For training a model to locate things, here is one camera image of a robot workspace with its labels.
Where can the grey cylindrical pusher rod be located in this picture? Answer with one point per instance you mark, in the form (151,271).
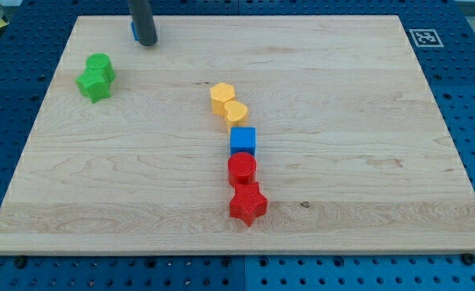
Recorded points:
(142,16)

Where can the blue triangle block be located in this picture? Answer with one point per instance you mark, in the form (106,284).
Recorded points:
(134,31)

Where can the green cylinder block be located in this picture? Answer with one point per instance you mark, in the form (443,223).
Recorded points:
(102,62)

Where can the green star block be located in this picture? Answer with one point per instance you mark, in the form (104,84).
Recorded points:
(93,85)

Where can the yellow hexagon block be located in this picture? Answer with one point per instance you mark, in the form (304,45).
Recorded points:
(220,94)

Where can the yellow heart block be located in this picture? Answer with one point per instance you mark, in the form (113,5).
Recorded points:
(236,114)

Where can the blue cube block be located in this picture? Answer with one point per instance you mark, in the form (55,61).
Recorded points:
(243,139)

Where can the red cylinder block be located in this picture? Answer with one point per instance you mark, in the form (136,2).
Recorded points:
(242,169)

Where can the red star block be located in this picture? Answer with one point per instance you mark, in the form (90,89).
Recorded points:
(248,203)

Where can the light wooden board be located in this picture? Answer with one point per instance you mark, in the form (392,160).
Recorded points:
(309,135)

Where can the white fiducial marker tag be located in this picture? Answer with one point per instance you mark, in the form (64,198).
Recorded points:
(426,38)

